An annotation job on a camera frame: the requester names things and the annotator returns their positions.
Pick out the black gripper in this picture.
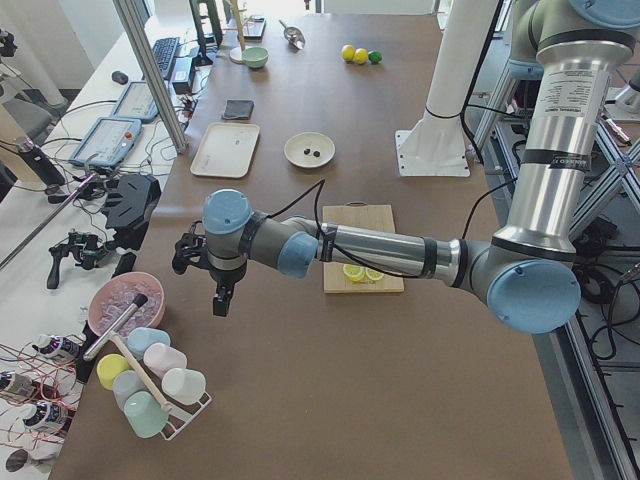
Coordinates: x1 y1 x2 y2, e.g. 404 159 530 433
209 257 247 317

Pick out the cream round plate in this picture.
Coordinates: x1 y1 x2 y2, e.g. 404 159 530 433
284 132 336 169

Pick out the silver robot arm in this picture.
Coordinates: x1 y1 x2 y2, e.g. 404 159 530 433
203 1 639 334

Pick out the cream rabbit tray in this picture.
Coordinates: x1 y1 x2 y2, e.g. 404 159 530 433
190 122 260 179

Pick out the steel muddler black tip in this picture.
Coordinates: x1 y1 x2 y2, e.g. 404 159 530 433
82 293 148 362

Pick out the pink plastic cup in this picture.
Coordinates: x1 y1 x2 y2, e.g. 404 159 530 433
143 342 187 378

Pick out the blue plastic cup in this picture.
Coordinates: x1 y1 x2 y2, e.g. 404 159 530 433
126 327 171 359

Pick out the white plastic cup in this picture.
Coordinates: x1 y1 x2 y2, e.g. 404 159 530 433
162 368 206 405

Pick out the pink bowl with ice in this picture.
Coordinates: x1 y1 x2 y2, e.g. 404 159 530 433
88 272 166 337

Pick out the white cup rack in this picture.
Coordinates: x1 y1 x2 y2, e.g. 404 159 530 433
107 333 213 442

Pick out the grey plastic cup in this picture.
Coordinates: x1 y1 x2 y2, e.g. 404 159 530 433
112 370 147 411

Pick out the yellow plastic cup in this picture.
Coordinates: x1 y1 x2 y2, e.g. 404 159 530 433
96 353 131 391

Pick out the black headset shell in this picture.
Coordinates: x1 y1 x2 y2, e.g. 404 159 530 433
101 174 161 251

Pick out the mint plastic cup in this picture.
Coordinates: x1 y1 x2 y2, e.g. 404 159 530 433
123 391 169 438

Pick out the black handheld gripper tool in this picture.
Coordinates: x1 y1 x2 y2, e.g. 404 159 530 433
46 230 116 290

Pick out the bamboo cutting board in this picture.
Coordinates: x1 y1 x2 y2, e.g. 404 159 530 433
322 203 404 294

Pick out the grey folded cloth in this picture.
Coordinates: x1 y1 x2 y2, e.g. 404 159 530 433
221 99 254 120

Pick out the teach pendant near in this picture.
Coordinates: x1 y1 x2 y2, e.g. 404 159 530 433
69 117 142 168

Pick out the teach pendant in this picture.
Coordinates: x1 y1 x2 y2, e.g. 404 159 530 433
111 81 159 123
69 117 142 168

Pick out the teach pendant far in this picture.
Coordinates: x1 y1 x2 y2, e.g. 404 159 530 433
111 81 159 123

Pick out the black thermos bottle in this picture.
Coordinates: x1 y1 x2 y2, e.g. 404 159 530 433
15 137 65 187

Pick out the black computer mouse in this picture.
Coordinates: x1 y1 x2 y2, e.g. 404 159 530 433
111 71 129 85

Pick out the mint green bowl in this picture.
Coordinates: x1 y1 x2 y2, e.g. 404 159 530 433
241 46 269 69

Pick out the wooden cup tree stand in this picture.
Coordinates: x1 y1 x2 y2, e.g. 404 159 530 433
224 0 251 64

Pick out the black keyboard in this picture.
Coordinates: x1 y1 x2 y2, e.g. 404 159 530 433
152 37 180 80

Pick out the white pillar with base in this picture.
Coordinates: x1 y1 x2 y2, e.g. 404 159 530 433
395 0 501 178

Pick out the steel scoop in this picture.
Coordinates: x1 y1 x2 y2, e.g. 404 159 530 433
279 20 306 50

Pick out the yellow lemon outer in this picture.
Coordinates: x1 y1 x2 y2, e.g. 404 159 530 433
341 44 356 63

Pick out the yellow lemon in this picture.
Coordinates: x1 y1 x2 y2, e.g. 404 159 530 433
353 48 369 65
341 44 356 63

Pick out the yellow lemon middle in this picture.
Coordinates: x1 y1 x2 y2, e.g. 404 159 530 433
353 48 369 65

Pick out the green lime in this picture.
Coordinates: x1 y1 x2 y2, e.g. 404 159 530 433
368 50 383 65

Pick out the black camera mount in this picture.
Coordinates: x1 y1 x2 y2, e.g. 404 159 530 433
171 220 210 275

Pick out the lemon slice near handle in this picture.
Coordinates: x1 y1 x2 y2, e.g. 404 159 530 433
364 267 385 283

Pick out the aluminium frame post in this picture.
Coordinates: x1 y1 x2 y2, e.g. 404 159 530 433
113 0 188 154

